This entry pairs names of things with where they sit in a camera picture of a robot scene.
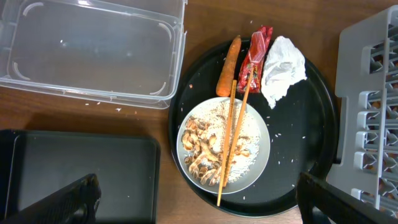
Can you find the red snack wrapper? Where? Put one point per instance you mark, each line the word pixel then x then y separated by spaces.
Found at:
pixel 254 60

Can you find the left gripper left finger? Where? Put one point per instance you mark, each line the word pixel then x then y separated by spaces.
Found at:
pixel 75 203

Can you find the orange carrot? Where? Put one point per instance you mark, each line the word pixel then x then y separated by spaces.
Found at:
pixel 226 78

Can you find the white napkin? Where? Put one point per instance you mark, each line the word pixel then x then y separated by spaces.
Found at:
pixel 284 67

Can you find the wooden chopstick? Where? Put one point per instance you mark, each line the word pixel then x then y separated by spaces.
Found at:
pixel 238 127
pixel 226 141

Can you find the grey dishwasher rack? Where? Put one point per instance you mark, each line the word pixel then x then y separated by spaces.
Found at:
pixel 366 82

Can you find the black rectangular tray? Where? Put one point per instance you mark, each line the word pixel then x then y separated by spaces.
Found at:
pixel 35 164

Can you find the rice and peanut shells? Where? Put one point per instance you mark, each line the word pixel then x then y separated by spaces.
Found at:
pixel 203 140

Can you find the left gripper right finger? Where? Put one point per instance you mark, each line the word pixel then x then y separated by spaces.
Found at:
pixel 320 202

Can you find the clear plastic bin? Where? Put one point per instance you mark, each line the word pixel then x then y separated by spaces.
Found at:
pixel 122 52

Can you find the grey plate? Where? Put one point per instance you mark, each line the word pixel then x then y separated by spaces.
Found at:
pixel 255 170

